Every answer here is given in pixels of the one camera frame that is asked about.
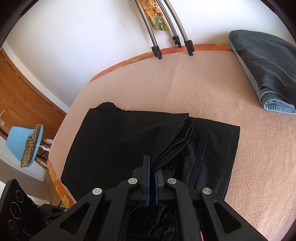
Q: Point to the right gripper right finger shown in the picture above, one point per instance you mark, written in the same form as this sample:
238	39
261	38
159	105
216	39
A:
163	190

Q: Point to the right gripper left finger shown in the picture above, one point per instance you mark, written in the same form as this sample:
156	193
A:
142	174

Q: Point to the black pants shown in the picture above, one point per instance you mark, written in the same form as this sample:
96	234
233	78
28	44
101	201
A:
112	142

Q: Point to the leopard print cushion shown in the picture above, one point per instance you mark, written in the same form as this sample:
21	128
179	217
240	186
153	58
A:
29	147

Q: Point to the light blue chair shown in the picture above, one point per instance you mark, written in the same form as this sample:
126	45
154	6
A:
16	141

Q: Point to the peach fleece bed blanket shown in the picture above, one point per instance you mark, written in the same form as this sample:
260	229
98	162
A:
262	183

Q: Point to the wooden door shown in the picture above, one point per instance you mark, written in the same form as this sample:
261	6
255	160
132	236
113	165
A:
23	105

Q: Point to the blue folded jeans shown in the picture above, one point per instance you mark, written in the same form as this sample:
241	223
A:
267	98

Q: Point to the folded metal drying rack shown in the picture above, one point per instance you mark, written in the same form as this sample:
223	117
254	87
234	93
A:
174	24

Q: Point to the orange floral bed sheet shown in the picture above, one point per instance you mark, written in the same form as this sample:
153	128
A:
143	57

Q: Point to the dark grey folded garment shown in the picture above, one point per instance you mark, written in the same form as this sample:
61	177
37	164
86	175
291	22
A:
270	59

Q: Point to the colourful floral cloth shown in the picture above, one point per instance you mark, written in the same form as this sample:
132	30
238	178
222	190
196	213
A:
153	12

